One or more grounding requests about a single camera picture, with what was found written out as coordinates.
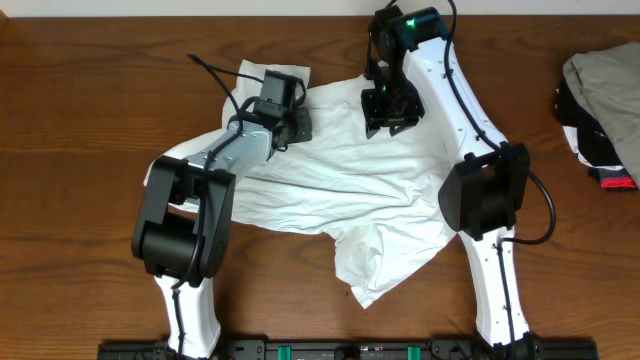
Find white t-shirt black print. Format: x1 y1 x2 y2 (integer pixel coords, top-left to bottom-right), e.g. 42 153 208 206
143 59 466 310

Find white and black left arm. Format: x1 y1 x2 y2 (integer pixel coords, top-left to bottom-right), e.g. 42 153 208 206
132 105 312 359

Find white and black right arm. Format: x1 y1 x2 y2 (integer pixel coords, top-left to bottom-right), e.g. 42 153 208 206
361 5 530 349

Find black red folded garment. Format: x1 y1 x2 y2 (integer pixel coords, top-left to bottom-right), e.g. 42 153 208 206
555 78 639 192

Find grey folded garment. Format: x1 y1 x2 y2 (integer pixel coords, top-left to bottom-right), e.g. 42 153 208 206
562 42 639 181

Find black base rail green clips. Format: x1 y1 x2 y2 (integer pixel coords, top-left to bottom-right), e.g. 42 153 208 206
97 337 599 360

